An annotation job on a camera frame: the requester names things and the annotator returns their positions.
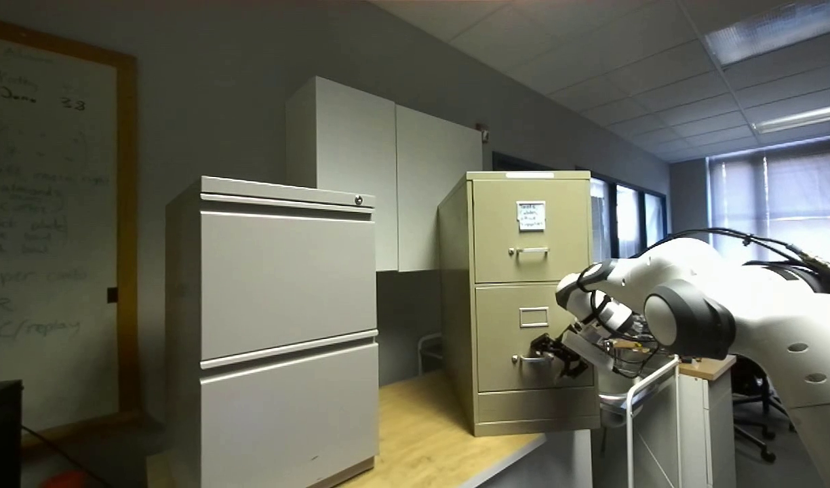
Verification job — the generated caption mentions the white paper label card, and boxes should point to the white paper label card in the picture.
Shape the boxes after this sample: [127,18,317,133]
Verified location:
[515,199,552,237]

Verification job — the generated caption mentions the wood framed whiteboard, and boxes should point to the wood framed whiteboard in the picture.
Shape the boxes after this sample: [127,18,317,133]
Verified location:
[0,16,145,438]

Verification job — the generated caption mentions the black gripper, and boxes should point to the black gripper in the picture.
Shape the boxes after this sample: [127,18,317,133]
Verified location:
[527,325,611,383]

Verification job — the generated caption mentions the beige drawer with label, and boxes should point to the beige drawer with label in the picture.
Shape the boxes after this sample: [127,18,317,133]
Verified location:
[468,174,598,285]

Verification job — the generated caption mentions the large ceiling light panel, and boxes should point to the large ceiling light panel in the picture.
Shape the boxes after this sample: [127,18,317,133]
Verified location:
[704,0,830,71]

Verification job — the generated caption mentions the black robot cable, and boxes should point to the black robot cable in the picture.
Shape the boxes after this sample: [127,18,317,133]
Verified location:
[647,226,830,298]

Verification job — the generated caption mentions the light grey lateral filing cabinet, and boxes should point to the light grey lateral filing cabinet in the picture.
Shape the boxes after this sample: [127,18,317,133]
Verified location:
[165,174,383,488]

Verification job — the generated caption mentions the white wall cabinet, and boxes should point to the white wall cabinet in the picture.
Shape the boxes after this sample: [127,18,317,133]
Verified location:
[286,72,487,277]

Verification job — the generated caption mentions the dark interior window panels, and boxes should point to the dark interior window panels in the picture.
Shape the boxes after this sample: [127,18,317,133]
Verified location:
[590,174,674,265]

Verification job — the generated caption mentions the beige metal filing cabinet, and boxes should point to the beige metal filing cabinet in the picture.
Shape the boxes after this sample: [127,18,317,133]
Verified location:
[436,169,598,438]

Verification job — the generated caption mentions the window with blinds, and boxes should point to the window with blinds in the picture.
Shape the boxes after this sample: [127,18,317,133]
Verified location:
[709,147,830,270]

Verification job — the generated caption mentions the white pedestal cabinet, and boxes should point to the white pedestal cabinet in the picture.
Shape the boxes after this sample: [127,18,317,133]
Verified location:
[594,353,740,488]

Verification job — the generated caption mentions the beige drawer without label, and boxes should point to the beige drawer without label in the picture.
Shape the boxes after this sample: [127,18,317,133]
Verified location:
[473,279,605,433]

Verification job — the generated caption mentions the black office chair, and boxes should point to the black office chair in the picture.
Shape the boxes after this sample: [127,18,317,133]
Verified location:
[729,356,804,466]

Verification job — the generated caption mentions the white metal rail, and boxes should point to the white metal rail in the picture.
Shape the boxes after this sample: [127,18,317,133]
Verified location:
[598,356,683,488]

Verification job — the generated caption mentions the narrow ceiling light strip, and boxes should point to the narrow ceiling light strip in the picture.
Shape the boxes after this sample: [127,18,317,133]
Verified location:
[751,101,830,138]

